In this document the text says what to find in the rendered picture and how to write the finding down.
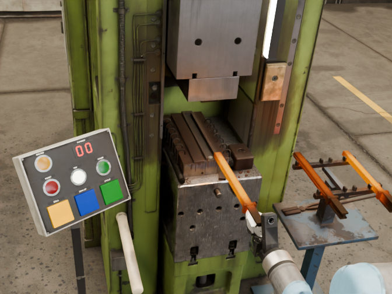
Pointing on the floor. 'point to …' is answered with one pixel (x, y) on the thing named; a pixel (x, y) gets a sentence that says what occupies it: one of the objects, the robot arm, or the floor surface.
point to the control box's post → (78, 257)
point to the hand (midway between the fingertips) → (251, 210)
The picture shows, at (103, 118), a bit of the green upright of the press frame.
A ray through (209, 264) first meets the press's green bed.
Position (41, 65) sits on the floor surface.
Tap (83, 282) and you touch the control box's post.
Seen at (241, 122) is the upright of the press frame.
